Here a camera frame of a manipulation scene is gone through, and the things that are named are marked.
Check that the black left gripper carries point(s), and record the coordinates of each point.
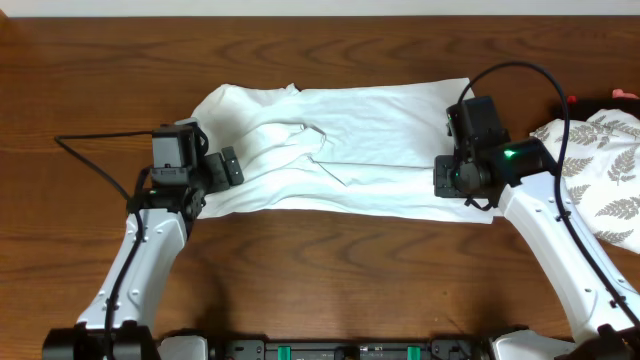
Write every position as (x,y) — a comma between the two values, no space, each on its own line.
(221,181)

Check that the white printed t-shirt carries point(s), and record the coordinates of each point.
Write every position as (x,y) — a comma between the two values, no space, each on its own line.
(367,150)

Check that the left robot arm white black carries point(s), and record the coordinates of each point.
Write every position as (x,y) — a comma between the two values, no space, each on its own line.
(168,198)

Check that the black garment with red details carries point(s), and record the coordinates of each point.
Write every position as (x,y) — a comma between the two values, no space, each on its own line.
(583,108)

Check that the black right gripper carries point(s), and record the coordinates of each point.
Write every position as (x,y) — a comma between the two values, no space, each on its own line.
(443,185)

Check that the white fern pattern cloth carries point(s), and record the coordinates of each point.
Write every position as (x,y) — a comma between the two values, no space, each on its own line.
(601,172)

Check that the black mounting rail with clamps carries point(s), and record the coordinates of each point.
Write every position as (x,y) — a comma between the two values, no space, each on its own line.
(350,350)

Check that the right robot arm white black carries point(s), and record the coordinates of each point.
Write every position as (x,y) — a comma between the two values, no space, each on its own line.
(523,181)

